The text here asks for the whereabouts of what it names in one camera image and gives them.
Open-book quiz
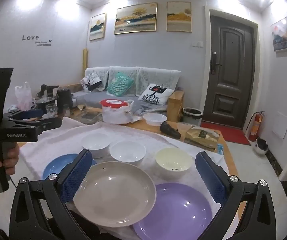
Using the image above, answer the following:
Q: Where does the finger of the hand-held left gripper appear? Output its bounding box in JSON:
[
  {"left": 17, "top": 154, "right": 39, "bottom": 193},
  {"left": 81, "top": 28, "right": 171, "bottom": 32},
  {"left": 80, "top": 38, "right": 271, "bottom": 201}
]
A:
[
  {"left": 8, "top": 109, "right": 45, "bottom": 122},
  {"left": 10, "top": 117, "right": 63, "bottom": 133}
]

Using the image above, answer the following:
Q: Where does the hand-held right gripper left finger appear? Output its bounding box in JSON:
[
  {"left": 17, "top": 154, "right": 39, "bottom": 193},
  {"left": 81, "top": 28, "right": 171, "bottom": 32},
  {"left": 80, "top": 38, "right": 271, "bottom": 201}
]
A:
[{"left": 8, "top": 149, "right": 94, "bottom": 240}]

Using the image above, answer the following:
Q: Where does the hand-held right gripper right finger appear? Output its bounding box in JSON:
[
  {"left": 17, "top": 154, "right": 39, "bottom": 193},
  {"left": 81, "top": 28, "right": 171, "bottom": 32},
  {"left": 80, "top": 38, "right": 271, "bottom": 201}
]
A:
[{"left": 195, "top": 151, "right": 278, "bottom": 240}]

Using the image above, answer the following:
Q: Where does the blue plate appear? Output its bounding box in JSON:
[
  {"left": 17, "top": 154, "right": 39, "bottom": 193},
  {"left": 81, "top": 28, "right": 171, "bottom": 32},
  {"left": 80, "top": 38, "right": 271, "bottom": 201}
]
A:
[{"left": 43, "top": 154, "right": 97, "bottom": 180}]

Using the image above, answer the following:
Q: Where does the cream bowl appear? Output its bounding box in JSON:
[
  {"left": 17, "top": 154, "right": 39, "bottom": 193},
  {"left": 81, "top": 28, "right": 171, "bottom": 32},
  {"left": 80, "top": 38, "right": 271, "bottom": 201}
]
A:
[{"left": 155, "top": 147, "right": 193, "bottom": 180}]

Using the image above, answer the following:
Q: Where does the beige plate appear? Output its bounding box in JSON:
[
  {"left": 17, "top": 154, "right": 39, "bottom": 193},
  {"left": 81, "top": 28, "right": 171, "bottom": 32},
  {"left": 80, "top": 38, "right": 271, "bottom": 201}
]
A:
[{"left": 73, "top": 161, "right": 157, "bottom": 228}]

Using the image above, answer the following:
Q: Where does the purple plate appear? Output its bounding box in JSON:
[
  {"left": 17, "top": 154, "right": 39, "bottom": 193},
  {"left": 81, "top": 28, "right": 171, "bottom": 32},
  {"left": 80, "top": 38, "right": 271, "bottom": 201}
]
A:
[{"left": 133, "top": 182, "right": 213, "bottom": 240}]

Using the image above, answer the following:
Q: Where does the person's left hand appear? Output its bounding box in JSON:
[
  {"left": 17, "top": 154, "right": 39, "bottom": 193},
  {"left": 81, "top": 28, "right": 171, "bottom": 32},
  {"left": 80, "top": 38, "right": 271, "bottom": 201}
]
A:
[{"left": 0, "top": 144, "right": 20, "bottom": 168}]

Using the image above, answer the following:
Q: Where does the clear drinking glass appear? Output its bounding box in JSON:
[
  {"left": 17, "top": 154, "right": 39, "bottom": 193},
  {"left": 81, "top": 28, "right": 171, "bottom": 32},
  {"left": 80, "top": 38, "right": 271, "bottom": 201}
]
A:
[{"left": 46, "top": 104, "right": 59, "bottom": 118}]

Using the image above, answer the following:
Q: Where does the black cooking pot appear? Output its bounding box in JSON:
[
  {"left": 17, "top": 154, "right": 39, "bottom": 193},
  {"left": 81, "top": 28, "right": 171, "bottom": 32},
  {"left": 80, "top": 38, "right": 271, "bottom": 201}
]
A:
[{"left": 35, "top": 96, "right": 56, "bottom": 113}]

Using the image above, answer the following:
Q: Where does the white plastic bag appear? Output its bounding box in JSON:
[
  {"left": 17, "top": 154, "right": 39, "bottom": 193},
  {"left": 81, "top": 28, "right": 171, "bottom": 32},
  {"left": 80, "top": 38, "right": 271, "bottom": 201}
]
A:
[{"left": 15, "top": 81, "right": 32, "bottom": 110}]

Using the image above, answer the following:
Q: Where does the black electric kettle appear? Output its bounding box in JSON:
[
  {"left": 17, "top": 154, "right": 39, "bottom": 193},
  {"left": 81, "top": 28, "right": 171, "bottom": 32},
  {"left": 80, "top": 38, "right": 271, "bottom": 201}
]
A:
[{"left": 57, "top": 87, "right": 74, "bottom": 112}]

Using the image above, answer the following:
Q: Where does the clear glass tray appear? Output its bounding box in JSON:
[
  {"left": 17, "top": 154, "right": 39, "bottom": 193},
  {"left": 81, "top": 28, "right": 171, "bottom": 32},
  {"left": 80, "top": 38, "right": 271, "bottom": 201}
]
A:
[{"left": 80, "top": 111, "right": 102, "bottom": 125}]

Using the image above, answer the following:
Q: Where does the gold tissue pack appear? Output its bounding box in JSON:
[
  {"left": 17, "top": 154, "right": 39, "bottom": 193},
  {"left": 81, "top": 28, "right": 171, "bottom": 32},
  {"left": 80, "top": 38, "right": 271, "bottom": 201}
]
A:
[{"left": 185, "top": 127, "right": 220, "bottom": 148}]

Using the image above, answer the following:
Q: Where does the grey sofa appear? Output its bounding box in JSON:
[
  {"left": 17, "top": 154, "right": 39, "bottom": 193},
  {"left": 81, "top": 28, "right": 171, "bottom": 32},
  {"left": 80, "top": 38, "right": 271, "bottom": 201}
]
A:
[{"left": 72, "top": 66, "right": 185, "bottom": 122}]

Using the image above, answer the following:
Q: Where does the red doormat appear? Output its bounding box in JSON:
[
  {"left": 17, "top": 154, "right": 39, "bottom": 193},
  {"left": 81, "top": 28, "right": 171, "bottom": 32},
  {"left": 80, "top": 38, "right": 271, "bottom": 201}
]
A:
[{"left": 201, "top": 121, "right": 251, "bottom": 146}]

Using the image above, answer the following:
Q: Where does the white cushion grey tree print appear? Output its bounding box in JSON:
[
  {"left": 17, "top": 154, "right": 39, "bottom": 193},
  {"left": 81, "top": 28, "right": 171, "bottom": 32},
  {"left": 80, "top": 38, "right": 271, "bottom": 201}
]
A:
[{"left": 80, "top": 70, "right": 102, "bottom": 92}]

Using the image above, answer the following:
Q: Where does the clear plastic bag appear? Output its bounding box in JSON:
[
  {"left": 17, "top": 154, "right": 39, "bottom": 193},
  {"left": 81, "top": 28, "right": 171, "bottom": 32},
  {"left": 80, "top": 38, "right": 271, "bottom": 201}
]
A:
[{"left": 101, "top": 100, "right": 137, "bottom": 125}]

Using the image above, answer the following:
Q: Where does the red lid container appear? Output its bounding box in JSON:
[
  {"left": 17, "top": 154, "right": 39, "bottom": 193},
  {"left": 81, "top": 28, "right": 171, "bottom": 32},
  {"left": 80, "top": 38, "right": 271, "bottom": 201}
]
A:
[{"left": 100, "top": 99, "right": 129, "bottom": 109}]

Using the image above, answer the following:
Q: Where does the grey trash bin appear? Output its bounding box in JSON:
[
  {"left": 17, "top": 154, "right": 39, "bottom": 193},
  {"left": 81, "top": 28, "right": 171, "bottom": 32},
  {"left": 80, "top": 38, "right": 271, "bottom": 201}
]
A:
[{"left": 182, "top": 107, "right": 203, "bottom": 127}]

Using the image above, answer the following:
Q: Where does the beige rolled mat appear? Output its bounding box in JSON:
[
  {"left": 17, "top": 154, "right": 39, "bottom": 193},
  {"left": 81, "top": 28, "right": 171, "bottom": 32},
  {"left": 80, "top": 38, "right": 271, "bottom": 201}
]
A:
[{"left": 82, "top": 49, "right": 89, "bottom": 80}]

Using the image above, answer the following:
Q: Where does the red fire extinguisher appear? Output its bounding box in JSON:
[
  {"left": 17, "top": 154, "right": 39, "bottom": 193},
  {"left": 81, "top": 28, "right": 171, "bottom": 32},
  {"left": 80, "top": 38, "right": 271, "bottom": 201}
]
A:
[{"left": 246, "top": 111, "right": 266, "bottom": 142}]

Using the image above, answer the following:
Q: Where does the white dotted table cloth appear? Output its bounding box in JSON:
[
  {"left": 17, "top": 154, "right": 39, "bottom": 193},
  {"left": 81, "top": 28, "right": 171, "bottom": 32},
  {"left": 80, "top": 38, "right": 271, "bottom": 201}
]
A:
[{"left": 18, "top": 116, "right": 230, "bottom": 240}]

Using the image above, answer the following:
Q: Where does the teal patterned cushion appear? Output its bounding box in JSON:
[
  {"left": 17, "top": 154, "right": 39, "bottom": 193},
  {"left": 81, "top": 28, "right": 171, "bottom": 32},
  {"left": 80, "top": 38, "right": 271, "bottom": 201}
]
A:
[{"left": 106, "top": 72, "right": 134, "bottom": 97}]

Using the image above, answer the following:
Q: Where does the white disposable bowl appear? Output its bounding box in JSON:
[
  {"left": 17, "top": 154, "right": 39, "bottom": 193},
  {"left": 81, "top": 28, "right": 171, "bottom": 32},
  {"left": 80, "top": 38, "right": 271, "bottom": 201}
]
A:
[{"left": 143, "top": 113, "right": 168, "bottom": 126}]

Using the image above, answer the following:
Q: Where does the white cushion black tree print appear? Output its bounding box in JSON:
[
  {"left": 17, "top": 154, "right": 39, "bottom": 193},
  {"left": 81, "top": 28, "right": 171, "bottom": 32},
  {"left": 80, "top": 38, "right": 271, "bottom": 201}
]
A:
[{"left": 138, "top": 83, "right": 174, "bottom": 105}]

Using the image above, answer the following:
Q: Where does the small framed landscape painting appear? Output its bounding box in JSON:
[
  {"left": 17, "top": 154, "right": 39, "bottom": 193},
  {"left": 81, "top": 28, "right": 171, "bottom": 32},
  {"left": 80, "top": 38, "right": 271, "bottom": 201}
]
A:
[{"left": 90, "top": 13, "right": 106, "bottom": 41}]

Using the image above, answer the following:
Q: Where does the dark brown door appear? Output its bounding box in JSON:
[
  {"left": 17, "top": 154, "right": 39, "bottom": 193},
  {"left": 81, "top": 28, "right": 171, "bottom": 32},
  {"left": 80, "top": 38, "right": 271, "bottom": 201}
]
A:
[{"left": 209, "top": 9, "right": 258, "bottom": 129}]

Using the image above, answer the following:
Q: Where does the wide framed tree painting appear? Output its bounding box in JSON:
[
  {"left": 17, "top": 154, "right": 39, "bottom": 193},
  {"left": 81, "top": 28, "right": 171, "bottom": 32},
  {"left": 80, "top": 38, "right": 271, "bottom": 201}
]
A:
[{"left": 114, "top": 2, "right": 158, "bottom": 35}]

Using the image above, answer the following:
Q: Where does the unframed mountain canvas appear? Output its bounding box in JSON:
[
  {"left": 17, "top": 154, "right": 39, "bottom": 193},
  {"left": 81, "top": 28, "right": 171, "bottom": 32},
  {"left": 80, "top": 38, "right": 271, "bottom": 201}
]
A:
[{"left": 270, "top": 17, "right": 287, "bottom": 53}]

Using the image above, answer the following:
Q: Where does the square framed tree painting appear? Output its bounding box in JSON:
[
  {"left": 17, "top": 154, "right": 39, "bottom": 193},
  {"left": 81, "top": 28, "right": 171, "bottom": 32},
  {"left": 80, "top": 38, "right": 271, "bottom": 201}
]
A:
[{"left": 167, "top": 1, "right": 192, "bottom": 32}]

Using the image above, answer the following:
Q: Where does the black wall decal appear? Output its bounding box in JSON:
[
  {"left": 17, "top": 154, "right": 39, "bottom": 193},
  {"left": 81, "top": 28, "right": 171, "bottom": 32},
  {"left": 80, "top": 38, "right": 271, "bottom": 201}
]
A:
[{"left": 22, "top": 34, "right": 52, "bottom": 47}]

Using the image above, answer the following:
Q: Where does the white wall panel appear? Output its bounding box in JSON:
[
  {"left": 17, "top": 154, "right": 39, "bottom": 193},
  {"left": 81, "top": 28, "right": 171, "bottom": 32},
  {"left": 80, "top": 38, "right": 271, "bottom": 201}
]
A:
[{"left": 272, "top": 111, "right": 287, "bottom": 139}]

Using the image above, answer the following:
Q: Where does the door handle lock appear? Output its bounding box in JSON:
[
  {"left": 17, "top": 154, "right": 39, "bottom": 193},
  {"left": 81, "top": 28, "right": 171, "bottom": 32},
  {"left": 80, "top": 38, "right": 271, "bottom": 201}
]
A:
[{"left": 211, "top": 52, "right": 222, "bottom": 75}]

